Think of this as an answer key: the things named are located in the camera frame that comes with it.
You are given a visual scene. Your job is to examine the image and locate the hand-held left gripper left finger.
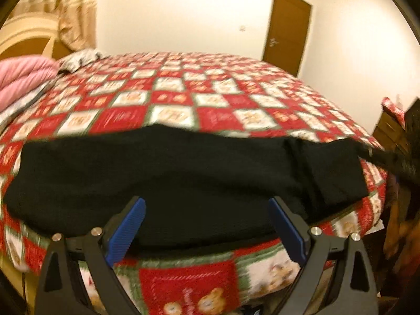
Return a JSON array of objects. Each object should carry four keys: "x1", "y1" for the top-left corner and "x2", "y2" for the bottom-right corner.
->
[{"x1": 34, "y1": 196, "x2": 147, "y2": 315}]

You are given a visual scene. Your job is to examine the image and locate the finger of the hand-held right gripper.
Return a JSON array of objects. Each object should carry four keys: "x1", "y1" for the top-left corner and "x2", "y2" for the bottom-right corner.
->
[{"x1": 358, "y1": 147, "x2": 420, "y2": 184}]

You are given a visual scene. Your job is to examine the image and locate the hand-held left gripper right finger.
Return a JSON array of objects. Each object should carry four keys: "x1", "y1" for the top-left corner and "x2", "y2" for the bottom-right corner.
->
[{"x1": 268, "y1": 196, "x2": 379, "y2": 315}]

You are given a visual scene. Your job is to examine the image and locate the black pants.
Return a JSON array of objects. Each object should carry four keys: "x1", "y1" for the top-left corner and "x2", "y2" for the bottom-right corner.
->
[{"x1": 3, "y1": 127, "x2": 369, "y2": 247}]

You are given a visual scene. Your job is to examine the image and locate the brown wooden cabinet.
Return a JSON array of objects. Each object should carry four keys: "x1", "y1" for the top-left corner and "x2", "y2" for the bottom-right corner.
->
[{"x1": 372, "y1": 107, "x2": 411, "y2": 153}]

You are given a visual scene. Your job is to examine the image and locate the red printed cloth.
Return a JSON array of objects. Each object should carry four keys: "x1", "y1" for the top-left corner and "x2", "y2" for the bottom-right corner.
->
[{"x1": 381, "y1": 96, "x2": 407, "y2": 128}]

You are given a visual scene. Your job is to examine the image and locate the red teddy bear printed bedspread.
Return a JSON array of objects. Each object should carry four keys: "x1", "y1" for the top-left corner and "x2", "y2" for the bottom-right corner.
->
[{"x1": 0, "y1": 51, "x2": 388, "y2": 315}]

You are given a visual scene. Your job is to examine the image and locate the brown wooden door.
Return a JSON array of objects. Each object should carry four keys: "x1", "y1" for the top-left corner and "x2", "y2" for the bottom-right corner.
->
[{"x1": 261, "y1": 0, "x2": 312, "y2": 77}]

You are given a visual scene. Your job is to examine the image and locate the folded pale floral quilt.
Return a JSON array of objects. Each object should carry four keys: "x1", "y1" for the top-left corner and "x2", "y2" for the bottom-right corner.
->
[{"x1": 0, "y1": 77, "x2": 55, "y2": 128}]

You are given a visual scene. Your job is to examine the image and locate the grey patterned pillow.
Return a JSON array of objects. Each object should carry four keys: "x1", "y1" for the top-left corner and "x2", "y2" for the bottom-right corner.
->
[{"x1": 56, "y1": 49, "x2": 105, "y2": 73}]

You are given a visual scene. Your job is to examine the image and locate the folded pink blanket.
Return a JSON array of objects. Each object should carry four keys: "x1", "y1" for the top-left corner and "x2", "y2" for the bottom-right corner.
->
[{"x1": 0, "y1": 56, "x2": 58, "y2": 106}]

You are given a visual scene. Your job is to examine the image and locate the cream wooden bed headboard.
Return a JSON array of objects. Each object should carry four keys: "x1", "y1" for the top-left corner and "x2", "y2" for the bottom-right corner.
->
[{"x1": 0, "y1": 16, "x2": 74, "y2": 61}]

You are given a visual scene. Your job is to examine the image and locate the beige patterned curtain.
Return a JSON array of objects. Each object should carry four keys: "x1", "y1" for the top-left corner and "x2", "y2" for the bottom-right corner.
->
[{"x1": 56, "y1": 0, "x2": 98, "y2": 50}]

